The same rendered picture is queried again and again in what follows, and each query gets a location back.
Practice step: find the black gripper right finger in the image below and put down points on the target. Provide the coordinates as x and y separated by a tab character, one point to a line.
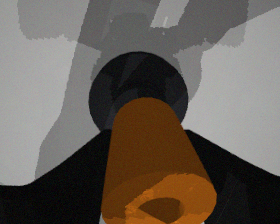
246	194

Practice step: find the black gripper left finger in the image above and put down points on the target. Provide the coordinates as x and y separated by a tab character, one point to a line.
70	194

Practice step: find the orange knob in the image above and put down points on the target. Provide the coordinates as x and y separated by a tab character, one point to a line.
153	173

